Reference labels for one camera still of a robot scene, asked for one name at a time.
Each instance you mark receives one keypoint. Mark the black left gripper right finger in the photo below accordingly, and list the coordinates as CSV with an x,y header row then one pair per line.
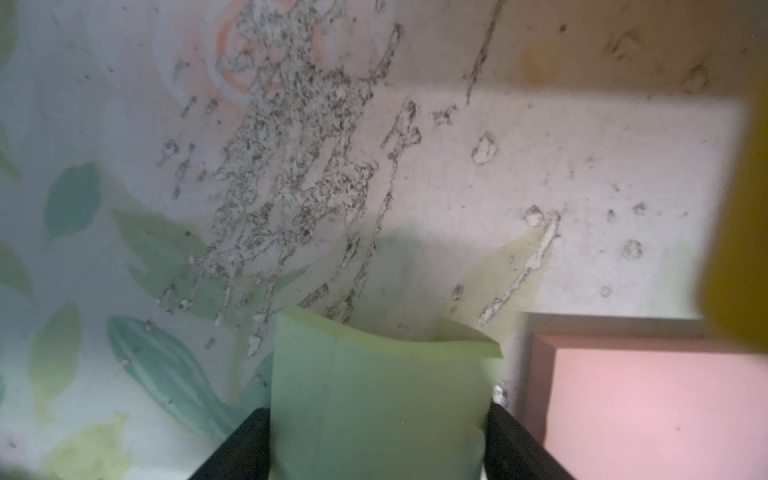
x,y
512,453

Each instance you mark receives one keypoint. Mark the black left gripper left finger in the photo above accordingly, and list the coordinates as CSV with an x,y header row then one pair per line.
x,y
244,455

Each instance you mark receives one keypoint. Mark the green sticky note pad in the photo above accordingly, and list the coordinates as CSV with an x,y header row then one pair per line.
x,y
346,404

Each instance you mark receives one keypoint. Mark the pink sticky note pad centre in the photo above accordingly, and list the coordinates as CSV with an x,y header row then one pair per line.
x,y
648,408

